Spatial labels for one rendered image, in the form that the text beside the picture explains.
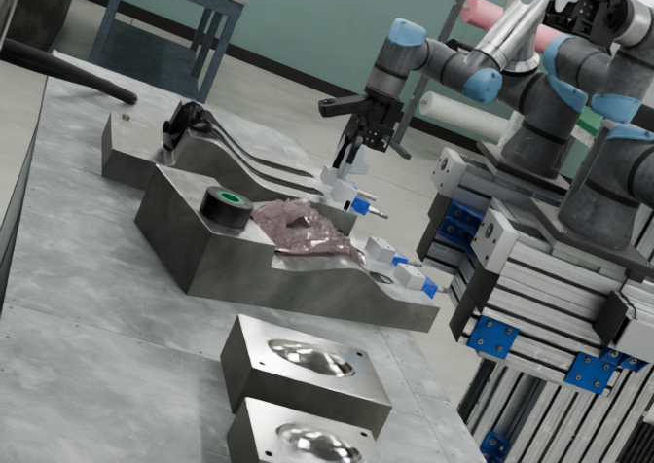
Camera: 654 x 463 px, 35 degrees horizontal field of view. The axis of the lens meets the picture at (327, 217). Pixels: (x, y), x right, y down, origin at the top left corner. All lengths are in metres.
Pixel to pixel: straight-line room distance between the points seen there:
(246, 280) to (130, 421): 0.47
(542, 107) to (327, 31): 6.23
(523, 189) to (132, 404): 1.50
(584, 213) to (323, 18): 6.70
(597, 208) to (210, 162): 0.76
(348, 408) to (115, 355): 0.31
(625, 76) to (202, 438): 0.95
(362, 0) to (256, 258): 7.14
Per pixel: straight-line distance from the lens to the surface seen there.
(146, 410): 1.27
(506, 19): 2.22
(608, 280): 2.13
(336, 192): 2.11
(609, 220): 2.09
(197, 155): 1.97
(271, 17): 8.63
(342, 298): 1.74
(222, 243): 1.59
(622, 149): 2.08
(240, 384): 1.33
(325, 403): 1.35
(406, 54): 2.14
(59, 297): 1.46
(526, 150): 2.55
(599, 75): 1.83
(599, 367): 2.25
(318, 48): 8.71
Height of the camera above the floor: 1.41
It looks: 16 degrees down
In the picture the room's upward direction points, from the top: 24 degrees clockwise
